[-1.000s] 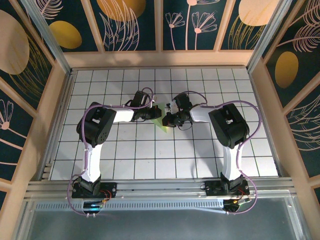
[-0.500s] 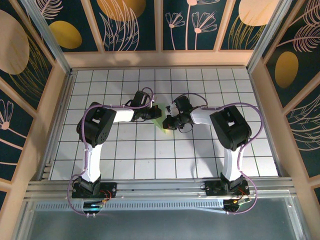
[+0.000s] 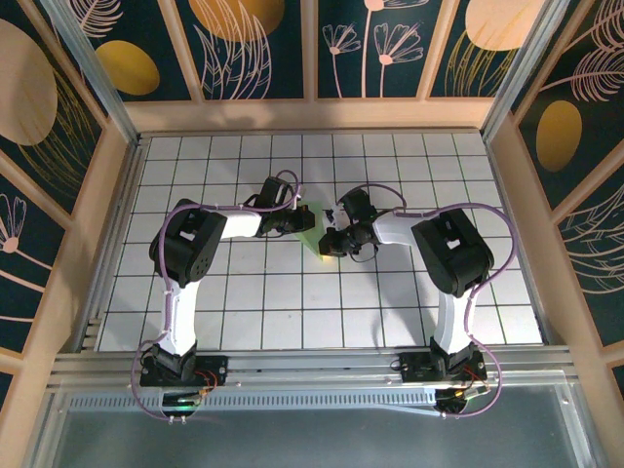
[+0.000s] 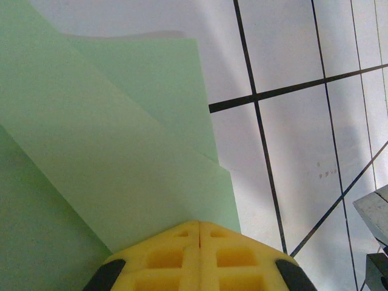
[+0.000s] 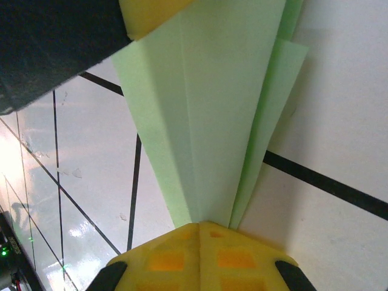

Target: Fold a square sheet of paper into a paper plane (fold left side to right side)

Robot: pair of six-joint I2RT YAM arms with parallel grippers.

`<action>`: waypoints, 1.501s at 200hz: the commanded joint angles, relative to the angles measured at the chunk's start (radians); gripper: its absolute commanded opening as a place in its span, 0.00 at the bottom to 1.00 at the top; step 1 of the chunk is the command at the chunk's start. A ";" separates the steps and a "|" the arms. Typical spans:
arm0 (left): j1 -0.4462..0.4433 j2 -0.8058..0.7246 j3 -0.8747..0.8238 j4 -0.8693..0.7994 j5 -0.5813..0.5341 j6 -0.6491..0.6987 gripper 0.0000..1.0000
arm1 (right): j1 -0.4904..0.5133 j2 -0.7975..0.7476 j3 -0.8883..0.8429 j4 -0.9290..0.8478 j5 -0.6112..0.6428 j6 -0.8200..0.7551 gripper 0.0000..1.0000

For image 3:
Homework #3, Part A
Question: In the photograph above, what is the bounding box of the aluminium side rail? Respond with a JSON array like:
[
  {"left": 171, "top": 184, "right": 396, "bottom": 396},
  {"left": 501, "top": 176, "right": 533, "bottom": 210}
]
[{"left": 75, "top": 136, "right": 147, "bottom": 352}]

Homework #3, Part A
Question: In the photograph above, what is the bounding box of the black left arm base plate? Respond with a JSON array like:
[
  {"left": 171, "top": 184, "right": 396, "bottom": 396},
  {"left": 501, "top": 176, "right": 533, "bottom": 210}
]
[{"left": 139, "top": 354, "right": 230, "bottom": 388}]

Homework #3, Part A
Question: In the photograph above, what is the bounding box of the grey slotted cable duct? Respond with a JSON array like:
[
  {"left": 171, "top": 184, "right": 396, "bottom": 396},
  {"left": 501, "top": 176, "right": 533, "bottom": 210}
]
[{"left": 67, "top": 389, "right": 440, "bottom": 410}]

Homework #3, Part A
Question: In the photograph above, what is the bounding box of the aluminium front rail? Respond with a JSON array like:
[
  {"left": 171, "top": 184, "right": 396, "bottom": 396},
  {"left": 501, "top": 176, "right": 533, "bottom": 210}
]
[{"left": 46, "top": 344, "right": 579, "bottom": 394}]

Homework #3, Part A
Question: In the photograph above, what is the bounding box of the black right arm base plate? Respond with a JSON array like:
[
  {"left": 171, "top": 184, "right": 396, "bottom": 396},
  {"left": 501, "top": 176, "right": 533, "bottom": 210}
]
[{"left": 398, "top": 351, "right": 488, "bottom": 386}]

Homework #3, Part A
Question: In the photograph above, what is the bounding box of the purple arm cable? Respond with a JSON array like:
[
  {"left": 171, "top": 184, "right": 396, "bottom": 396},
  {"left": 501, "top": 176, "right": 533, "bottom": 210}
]
[
  {"left": 334, "top": 182, "right": 518, "bottom": 420},
  {"left": 129, "top": 169, "right": 304, "bottom": 423}
]

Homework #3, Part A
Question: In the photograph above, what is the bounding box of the small controller board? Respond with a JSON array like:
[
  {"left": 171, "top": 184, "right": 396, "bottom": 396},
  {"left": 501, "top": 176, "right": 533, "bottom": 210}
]
[
  {"left": 435, "top": 382, "right": 491, "bottom": 418},
  {"left": 160, "top": 387, "right": 211, "bottom": 413}
]

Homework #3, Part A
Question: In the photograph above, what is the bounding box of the aluminium corner post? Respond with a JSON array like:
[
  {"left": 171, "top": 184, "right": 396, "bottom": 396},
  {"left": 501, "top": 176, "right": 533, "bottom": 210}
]
[
  {"left": 38, "top": 0, "right": 143, "bottom": 147},
  {"left": 480, "top": 0, "right": 574, "bottom": 142}
]

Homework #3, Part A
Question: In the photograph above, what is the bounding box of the green paper sheet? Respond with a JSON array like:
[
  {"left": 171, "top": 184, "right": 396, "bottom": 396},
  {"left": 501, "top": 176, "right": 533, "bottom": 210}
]
[{"left": 292, "top": 200, "right": 332, "bottom": 259}]

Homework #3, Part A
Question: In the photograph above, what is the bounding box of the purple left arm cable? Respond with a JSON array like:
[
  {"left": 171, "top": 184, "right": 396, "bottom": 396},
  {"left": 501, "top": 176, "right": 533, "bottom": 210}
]
[{"left": 129, "top": 169, "right": 304, "bottom": 423}]

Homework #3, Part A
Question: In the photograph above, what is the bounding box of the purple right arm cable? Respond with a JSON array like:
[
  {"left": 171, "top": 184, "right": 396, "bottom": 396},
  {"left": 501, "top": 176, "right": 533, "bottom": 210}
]
[{"left": 334, "top": 182, "right": 518, "bottom": 420}]

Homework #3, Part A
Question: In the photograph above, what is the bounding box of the grey front panel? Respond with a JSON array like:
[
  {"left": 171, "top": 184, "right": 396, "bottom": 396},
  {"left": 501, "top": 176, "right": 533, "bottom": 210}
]
[{"left": 26, "top": 384, "right": 604, "bottom": 468}]

